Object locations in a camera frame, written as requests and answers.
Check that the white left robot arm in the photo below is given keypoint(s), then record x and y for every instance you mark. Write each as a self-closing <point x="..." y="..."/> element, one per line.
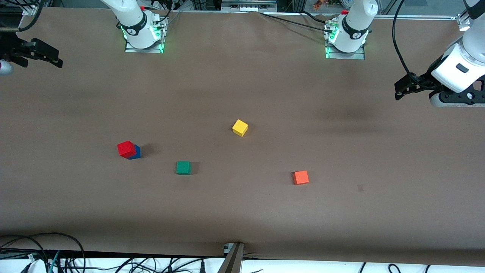
<point x="354" y="26"/>

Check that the grey power strip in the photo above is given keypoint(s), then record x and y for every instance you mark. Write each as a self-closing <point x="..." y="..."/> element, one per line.
<point x="248" y="7"/>

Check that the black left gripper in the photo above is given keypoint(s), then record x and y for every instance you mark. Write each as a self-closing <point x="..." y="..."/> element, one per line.
<point x="421" y="81"/>

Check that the aluminium camera post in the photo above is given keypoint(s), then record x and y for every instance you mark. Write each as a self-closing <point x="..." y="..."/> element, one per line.
<point x="232" y="261"/>

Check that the blue wooden block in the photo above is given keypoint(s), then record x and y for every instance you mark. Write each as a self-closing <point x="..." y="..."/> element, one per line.
<point x="137" y="152"/>

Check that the brown paper table cover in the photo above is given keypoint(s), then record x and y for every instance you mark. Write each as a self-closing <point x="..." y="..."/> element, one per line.
<point x="242" y="208"/>

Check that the white desk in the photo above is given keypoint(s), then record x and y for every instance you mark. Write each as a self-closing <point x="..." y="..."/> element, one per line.
<point x="303" y="268"/>

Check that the red wooden block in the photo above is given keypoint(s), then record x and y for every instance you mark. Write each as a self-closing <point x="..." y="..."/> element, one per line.
<point x="126" y="149"/>

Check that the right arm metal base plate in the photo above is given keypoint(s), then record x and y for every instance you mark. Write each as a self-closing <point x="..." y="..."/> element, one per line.
<point x="144" y="50"/>

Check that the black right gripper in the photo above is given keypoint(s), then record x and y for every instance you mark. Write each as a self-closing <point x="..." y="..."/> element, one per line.
<point x="10" y="48"/>

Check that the orange wooden block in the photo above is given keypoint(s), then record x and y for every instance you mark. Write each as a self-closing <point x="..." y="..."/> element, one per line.
<point x="301" y="178"/>

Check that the aluminium corner bracket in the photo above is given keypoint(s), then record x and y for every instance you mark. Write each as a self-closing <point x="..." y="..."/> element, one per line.
<point x="464" y="22"/>
<point x="29" y="10"/>

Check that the green wooden block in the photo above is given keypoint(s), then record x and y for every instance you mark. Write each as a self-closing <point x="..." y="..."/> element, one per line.
<point x="183" y="168"/>

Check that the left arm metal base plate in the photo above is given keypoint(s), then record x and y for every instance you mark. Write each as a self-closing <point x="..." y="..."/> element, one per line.
<point x="344" y="56"/>

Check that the yellow wooden block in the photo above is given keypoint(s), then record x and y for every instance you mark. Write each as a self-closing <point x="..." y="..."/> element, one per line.
<point x="240" y="127"/>

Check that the aluminium rail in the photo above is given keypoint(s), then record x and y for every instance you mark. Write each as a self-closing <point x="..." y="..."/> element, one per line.
<point x="416" y="17"/>

